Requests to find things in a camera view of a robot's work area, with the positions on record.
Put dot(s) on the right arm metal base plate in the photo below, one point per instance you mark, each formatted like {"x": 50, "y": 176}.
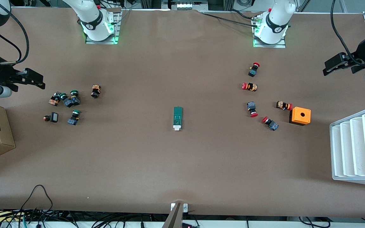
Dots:
{"x": 90, "y": 41}

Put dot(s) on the black device with red light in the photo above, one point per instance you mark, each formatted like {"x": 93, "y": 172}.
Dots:
{"x": 187, "y": 226}

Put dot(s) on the silver frame with white light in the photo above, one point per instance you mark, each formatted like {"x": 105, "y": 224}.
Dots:
{"x": 185, "y": 5}

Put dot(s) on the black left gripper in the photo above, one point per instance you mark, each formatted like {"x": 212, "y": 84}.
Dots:
{"x": 361, "y": 53}

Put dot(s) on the black square switch red tip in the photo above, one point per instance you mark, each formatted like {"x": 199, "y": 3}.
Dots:
{"x": 54, "y": 117}

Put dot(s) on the brown table cover sheet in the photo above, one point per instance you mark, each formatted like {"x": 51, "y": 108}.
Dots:
{"x": 182, "y": 164}

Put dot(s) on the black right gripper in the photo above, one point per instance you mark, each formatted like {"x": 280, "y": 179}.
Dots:
{"x": 2, "y": 75}

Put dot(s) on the red mushroom button orange block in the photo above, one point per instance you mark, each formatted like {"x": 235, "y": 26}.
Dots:
{"x": 250, "y": 86}
{"x": 283, "y": 105}

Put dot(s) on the orange button enclosure box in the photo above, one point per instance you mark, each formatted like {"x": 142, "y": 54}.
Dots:
{"x": 300, "y": 115}

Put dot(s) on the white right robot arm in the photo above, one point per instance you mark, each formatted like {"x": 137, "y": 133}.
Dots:
{"x": 93, "y": 19}

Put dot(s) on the green button blue block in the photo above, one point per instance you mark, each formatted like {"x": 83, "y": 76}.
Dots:
{"x": 67, "y": 101}
{"x": 75, "y": 98}
{"x": 73, "y": 118}

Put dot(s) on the yellow tag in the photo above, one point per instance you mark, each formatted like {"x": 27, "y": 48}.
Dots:
{"x": 8, "y": 216}

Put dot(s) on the red mushroom button blue block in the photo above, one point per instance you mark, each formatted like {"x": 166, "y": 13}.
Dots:
{"x": 253, "y": 70}
{"x": 271, "y": 124}
{"x": 252, "y": 107}

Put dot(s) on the aluminium camera mount post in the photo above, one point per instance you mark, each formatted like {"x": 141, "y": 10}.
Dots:
{"x": 174, "y": 218}

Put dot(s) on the white slotted tray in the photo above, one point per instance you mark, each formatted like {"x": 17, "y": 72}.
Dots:
{"x": 356, "y": 145}

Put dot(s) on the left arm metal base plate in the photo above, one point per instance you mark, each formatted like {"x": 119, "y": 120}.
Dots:
{"x": 265, "y": 46}

